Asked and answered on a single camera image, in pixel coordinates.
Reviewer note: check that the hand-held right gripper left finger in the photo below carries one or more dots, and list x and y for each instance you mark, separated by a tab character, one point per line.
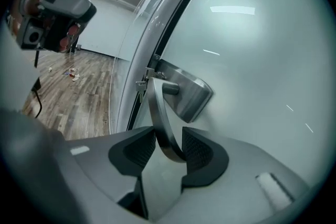
131	152

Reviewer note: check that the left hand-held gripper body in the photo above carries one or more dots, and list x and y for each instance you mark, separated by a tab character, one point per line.
53	34

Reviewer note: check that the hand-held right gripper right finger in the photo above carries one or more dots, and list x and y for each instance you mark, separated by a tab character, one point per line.
204	154

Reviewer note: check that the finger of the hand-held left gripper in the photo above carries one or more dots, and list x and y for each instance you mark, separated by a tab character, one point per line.
71	2

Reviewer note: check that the frosted glass door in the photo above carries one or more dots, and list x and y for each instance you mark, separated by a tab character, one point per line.
262	73

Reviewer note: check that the person's left hand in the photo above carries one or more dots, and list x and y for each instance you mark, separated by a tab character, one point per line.
71	30

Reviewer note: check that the small red white packet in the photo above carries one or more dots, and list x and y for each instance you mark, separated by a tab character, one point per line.
72	70

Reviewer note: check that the small blue card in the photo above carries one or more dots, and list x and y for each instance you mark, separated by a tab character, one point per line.
65	74

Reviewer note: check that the small white paper scrap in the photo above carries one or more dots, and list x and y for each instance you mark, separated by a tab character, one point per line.
75	78

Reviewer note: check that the person's white shirt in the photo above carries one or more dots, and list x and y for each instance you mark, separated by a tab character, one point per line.
15	78

